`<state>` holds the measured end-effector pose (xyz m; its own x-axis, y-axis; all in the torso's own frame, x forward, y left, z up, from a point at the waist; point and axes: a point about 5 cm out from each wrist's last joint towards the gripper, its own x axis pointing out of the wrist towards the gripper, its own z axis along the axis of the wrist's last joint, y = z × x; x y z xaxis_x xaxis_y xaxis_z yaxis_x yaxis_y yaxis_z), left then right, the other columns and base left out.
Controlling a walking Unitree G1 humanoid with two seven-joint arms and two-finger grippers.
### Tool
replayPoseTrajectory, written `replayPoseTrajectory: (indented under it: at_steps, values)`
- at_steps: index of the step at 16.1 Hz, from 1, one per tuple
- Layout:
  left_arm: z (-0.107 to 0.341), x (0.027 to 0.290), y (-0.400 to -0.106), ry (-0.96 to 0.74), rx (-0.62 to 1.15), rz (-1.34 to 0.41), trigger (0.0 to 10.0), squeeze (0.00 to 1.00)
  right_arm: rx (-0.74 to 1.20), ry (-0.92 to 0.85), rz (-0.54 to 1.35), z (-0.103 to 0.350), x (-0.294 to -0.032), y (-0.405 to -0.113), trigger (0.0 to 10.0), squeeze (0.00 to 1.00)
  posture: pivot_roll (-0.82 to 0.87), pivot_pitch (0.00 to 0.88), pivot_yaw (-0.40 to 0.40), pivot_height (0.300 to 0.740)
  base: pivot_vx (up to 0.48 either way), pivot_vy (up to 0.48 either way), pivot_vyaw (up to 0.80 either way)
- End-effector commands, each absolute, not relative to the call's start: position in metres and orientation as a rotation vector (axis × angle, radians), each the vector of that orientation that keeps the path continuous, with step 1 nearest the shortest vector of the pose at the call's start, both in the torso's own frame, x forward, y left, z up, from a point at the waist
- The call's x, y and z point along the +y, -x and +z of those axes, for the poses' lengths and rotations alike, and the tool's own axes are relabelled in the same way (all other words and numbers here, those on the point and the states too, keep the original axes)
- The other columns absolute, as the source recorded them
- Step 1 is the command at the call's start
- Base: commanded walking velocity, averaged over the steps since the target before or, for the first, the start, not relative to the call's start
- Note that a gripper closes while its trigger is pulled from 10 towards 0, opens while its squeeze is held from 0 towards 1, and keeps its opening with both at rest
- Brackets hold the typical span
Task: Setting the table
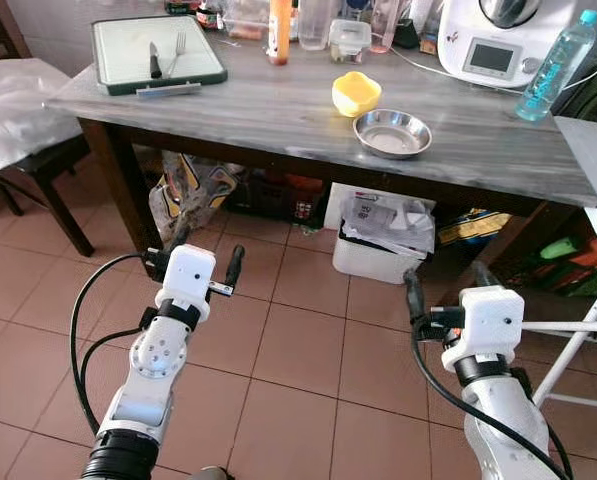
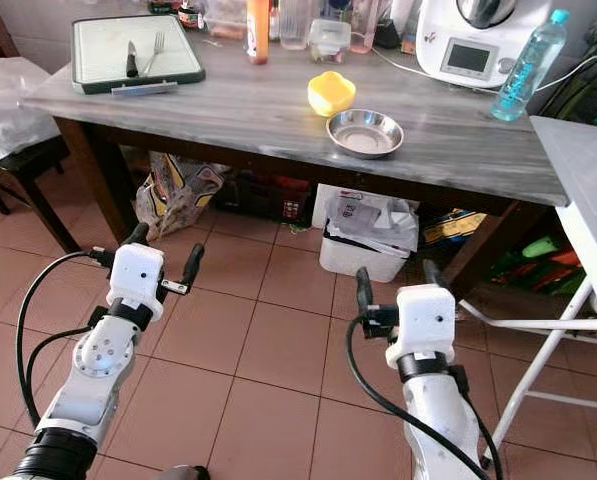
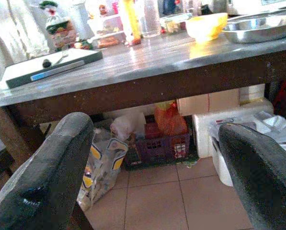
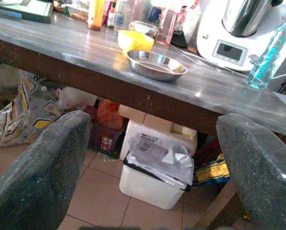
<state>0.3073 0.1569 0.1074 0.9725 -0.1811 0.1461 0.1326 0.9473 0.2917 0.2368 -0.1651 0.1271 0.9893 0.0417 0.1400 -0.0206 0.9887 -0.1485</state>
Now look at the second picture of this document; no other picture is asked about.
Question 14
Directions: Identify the small black wedge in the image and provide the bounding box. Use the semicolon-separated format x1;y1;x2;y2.
374;18;403;49

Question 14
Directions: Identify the green plastic bottle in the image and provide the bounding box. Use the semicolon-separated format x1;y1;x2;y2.
521;235;564;261

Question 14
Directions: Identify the orange sauce squeeze bottle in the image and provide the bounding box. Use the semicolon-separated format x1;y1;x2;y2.
246;0;271;66

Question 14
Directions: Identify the long black left arm cable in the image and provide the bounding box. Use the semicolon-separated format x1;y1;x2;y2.
15;250;99;429

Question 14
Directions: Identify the red black crate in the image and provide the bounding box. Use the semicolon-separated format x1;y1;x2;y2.
218;168;314;223

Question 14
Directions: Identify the blue plastic water bottle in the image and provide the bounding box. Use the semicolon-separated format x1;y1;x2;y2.
490;9;570;123

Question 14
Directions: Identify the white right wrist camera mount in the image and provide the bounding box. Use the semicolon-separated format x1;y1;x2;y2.
392;284;458;364

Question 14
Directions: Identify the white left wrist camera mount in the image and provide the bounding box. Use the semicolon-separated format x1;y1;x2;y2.
107;242;166;310

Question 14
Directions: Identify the white green rimmed cutting board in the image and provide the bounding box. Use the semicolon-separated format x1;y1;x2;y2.
71;14;207;96

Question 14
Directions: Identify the white kitchen machine steel bowl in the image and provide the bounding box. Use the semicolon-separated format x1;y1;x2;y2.
415;0;567;88

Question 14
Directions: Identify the dark jar red label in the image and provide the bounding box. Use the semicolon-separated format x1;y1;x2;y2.
176;0;205;29

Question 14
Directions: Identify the patterned shopping bag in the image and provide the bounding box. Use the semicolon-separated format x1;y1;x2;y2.
146;150;229;241

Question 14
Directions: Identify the dark woven chair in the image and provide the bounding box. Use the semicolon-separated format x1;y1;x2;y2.
566;15;597;129

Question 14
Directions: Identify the short black right arm cable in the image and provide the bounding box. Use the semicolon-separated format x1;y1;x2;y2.
456;365;505;473

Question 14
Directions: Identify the dark robot foot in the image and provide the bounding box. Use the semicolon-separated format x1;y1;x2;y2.
160;465;209;480

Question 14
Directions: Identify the stainless steel fork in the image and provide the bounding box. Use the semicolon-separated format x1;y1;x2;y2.
146;31;167;77

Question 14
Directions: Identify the long black arm cable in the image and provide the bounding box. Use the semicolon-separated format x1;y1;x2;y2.
15;250;99;429
344;318;491;480

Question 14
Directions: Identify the grey top wooden table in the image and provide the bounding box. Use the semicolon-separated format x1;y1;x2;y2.
21;0;597;301

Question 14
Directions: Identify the grey flat bar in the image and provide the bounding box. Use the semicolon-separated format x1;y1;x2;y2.
110;81;180;99

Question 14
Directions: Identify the short black left arm cable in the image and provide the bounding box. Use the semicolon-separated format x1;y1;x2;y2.
26;326;93;401

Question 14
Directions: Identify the clear bottle with orange cap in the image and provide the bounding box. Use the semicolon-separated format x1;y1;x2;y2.
277;0;314;51

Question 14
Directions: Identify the plastic wrapped chair cushion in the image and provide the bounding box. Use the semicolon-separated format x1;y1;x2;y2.
0;56;61;169

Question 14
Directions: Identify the yellow plastic bowl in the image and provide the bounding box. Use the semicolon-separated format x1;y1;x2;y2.
307;70;357;118

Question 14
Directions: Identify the short black arm cable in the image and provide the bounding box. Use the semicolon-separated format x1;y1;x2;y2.
26;326;93;401
456;365;505;473

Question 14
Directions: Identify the white plastic bin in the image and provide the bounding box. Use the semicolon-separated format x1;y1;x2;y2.
313;183;421;283

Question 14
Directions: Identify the long black right arm cable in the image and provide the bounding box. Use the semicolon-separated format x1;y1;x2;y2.
344;318;491;480

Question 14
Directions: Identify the stainless steel plate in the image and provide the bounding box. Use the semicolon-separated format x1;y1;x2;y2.
326;108;405;160

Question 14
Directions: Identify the white power cable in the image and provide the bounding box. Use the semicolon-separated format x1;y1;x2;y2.
368;45;597;96

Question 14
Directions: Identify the dark wooden chair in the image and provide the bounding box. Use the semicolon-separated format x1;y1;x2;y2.
0;135;81;254

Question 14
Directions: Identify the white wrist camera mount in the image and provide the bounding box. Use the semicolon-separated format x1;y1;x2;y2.
107;242;166;310
392;284;458;364

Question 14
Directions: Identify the clear plastic storage box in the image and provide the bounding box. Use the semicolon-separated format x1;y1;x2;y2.
204;0;249;41

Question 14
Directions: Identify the clear lidded food container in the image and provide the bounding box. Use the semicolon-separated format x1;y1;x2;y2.
308;19;353;64

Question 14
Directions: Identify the pink clear bottle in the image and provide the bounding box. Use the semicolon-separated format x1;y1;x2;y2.
350;0;381;54

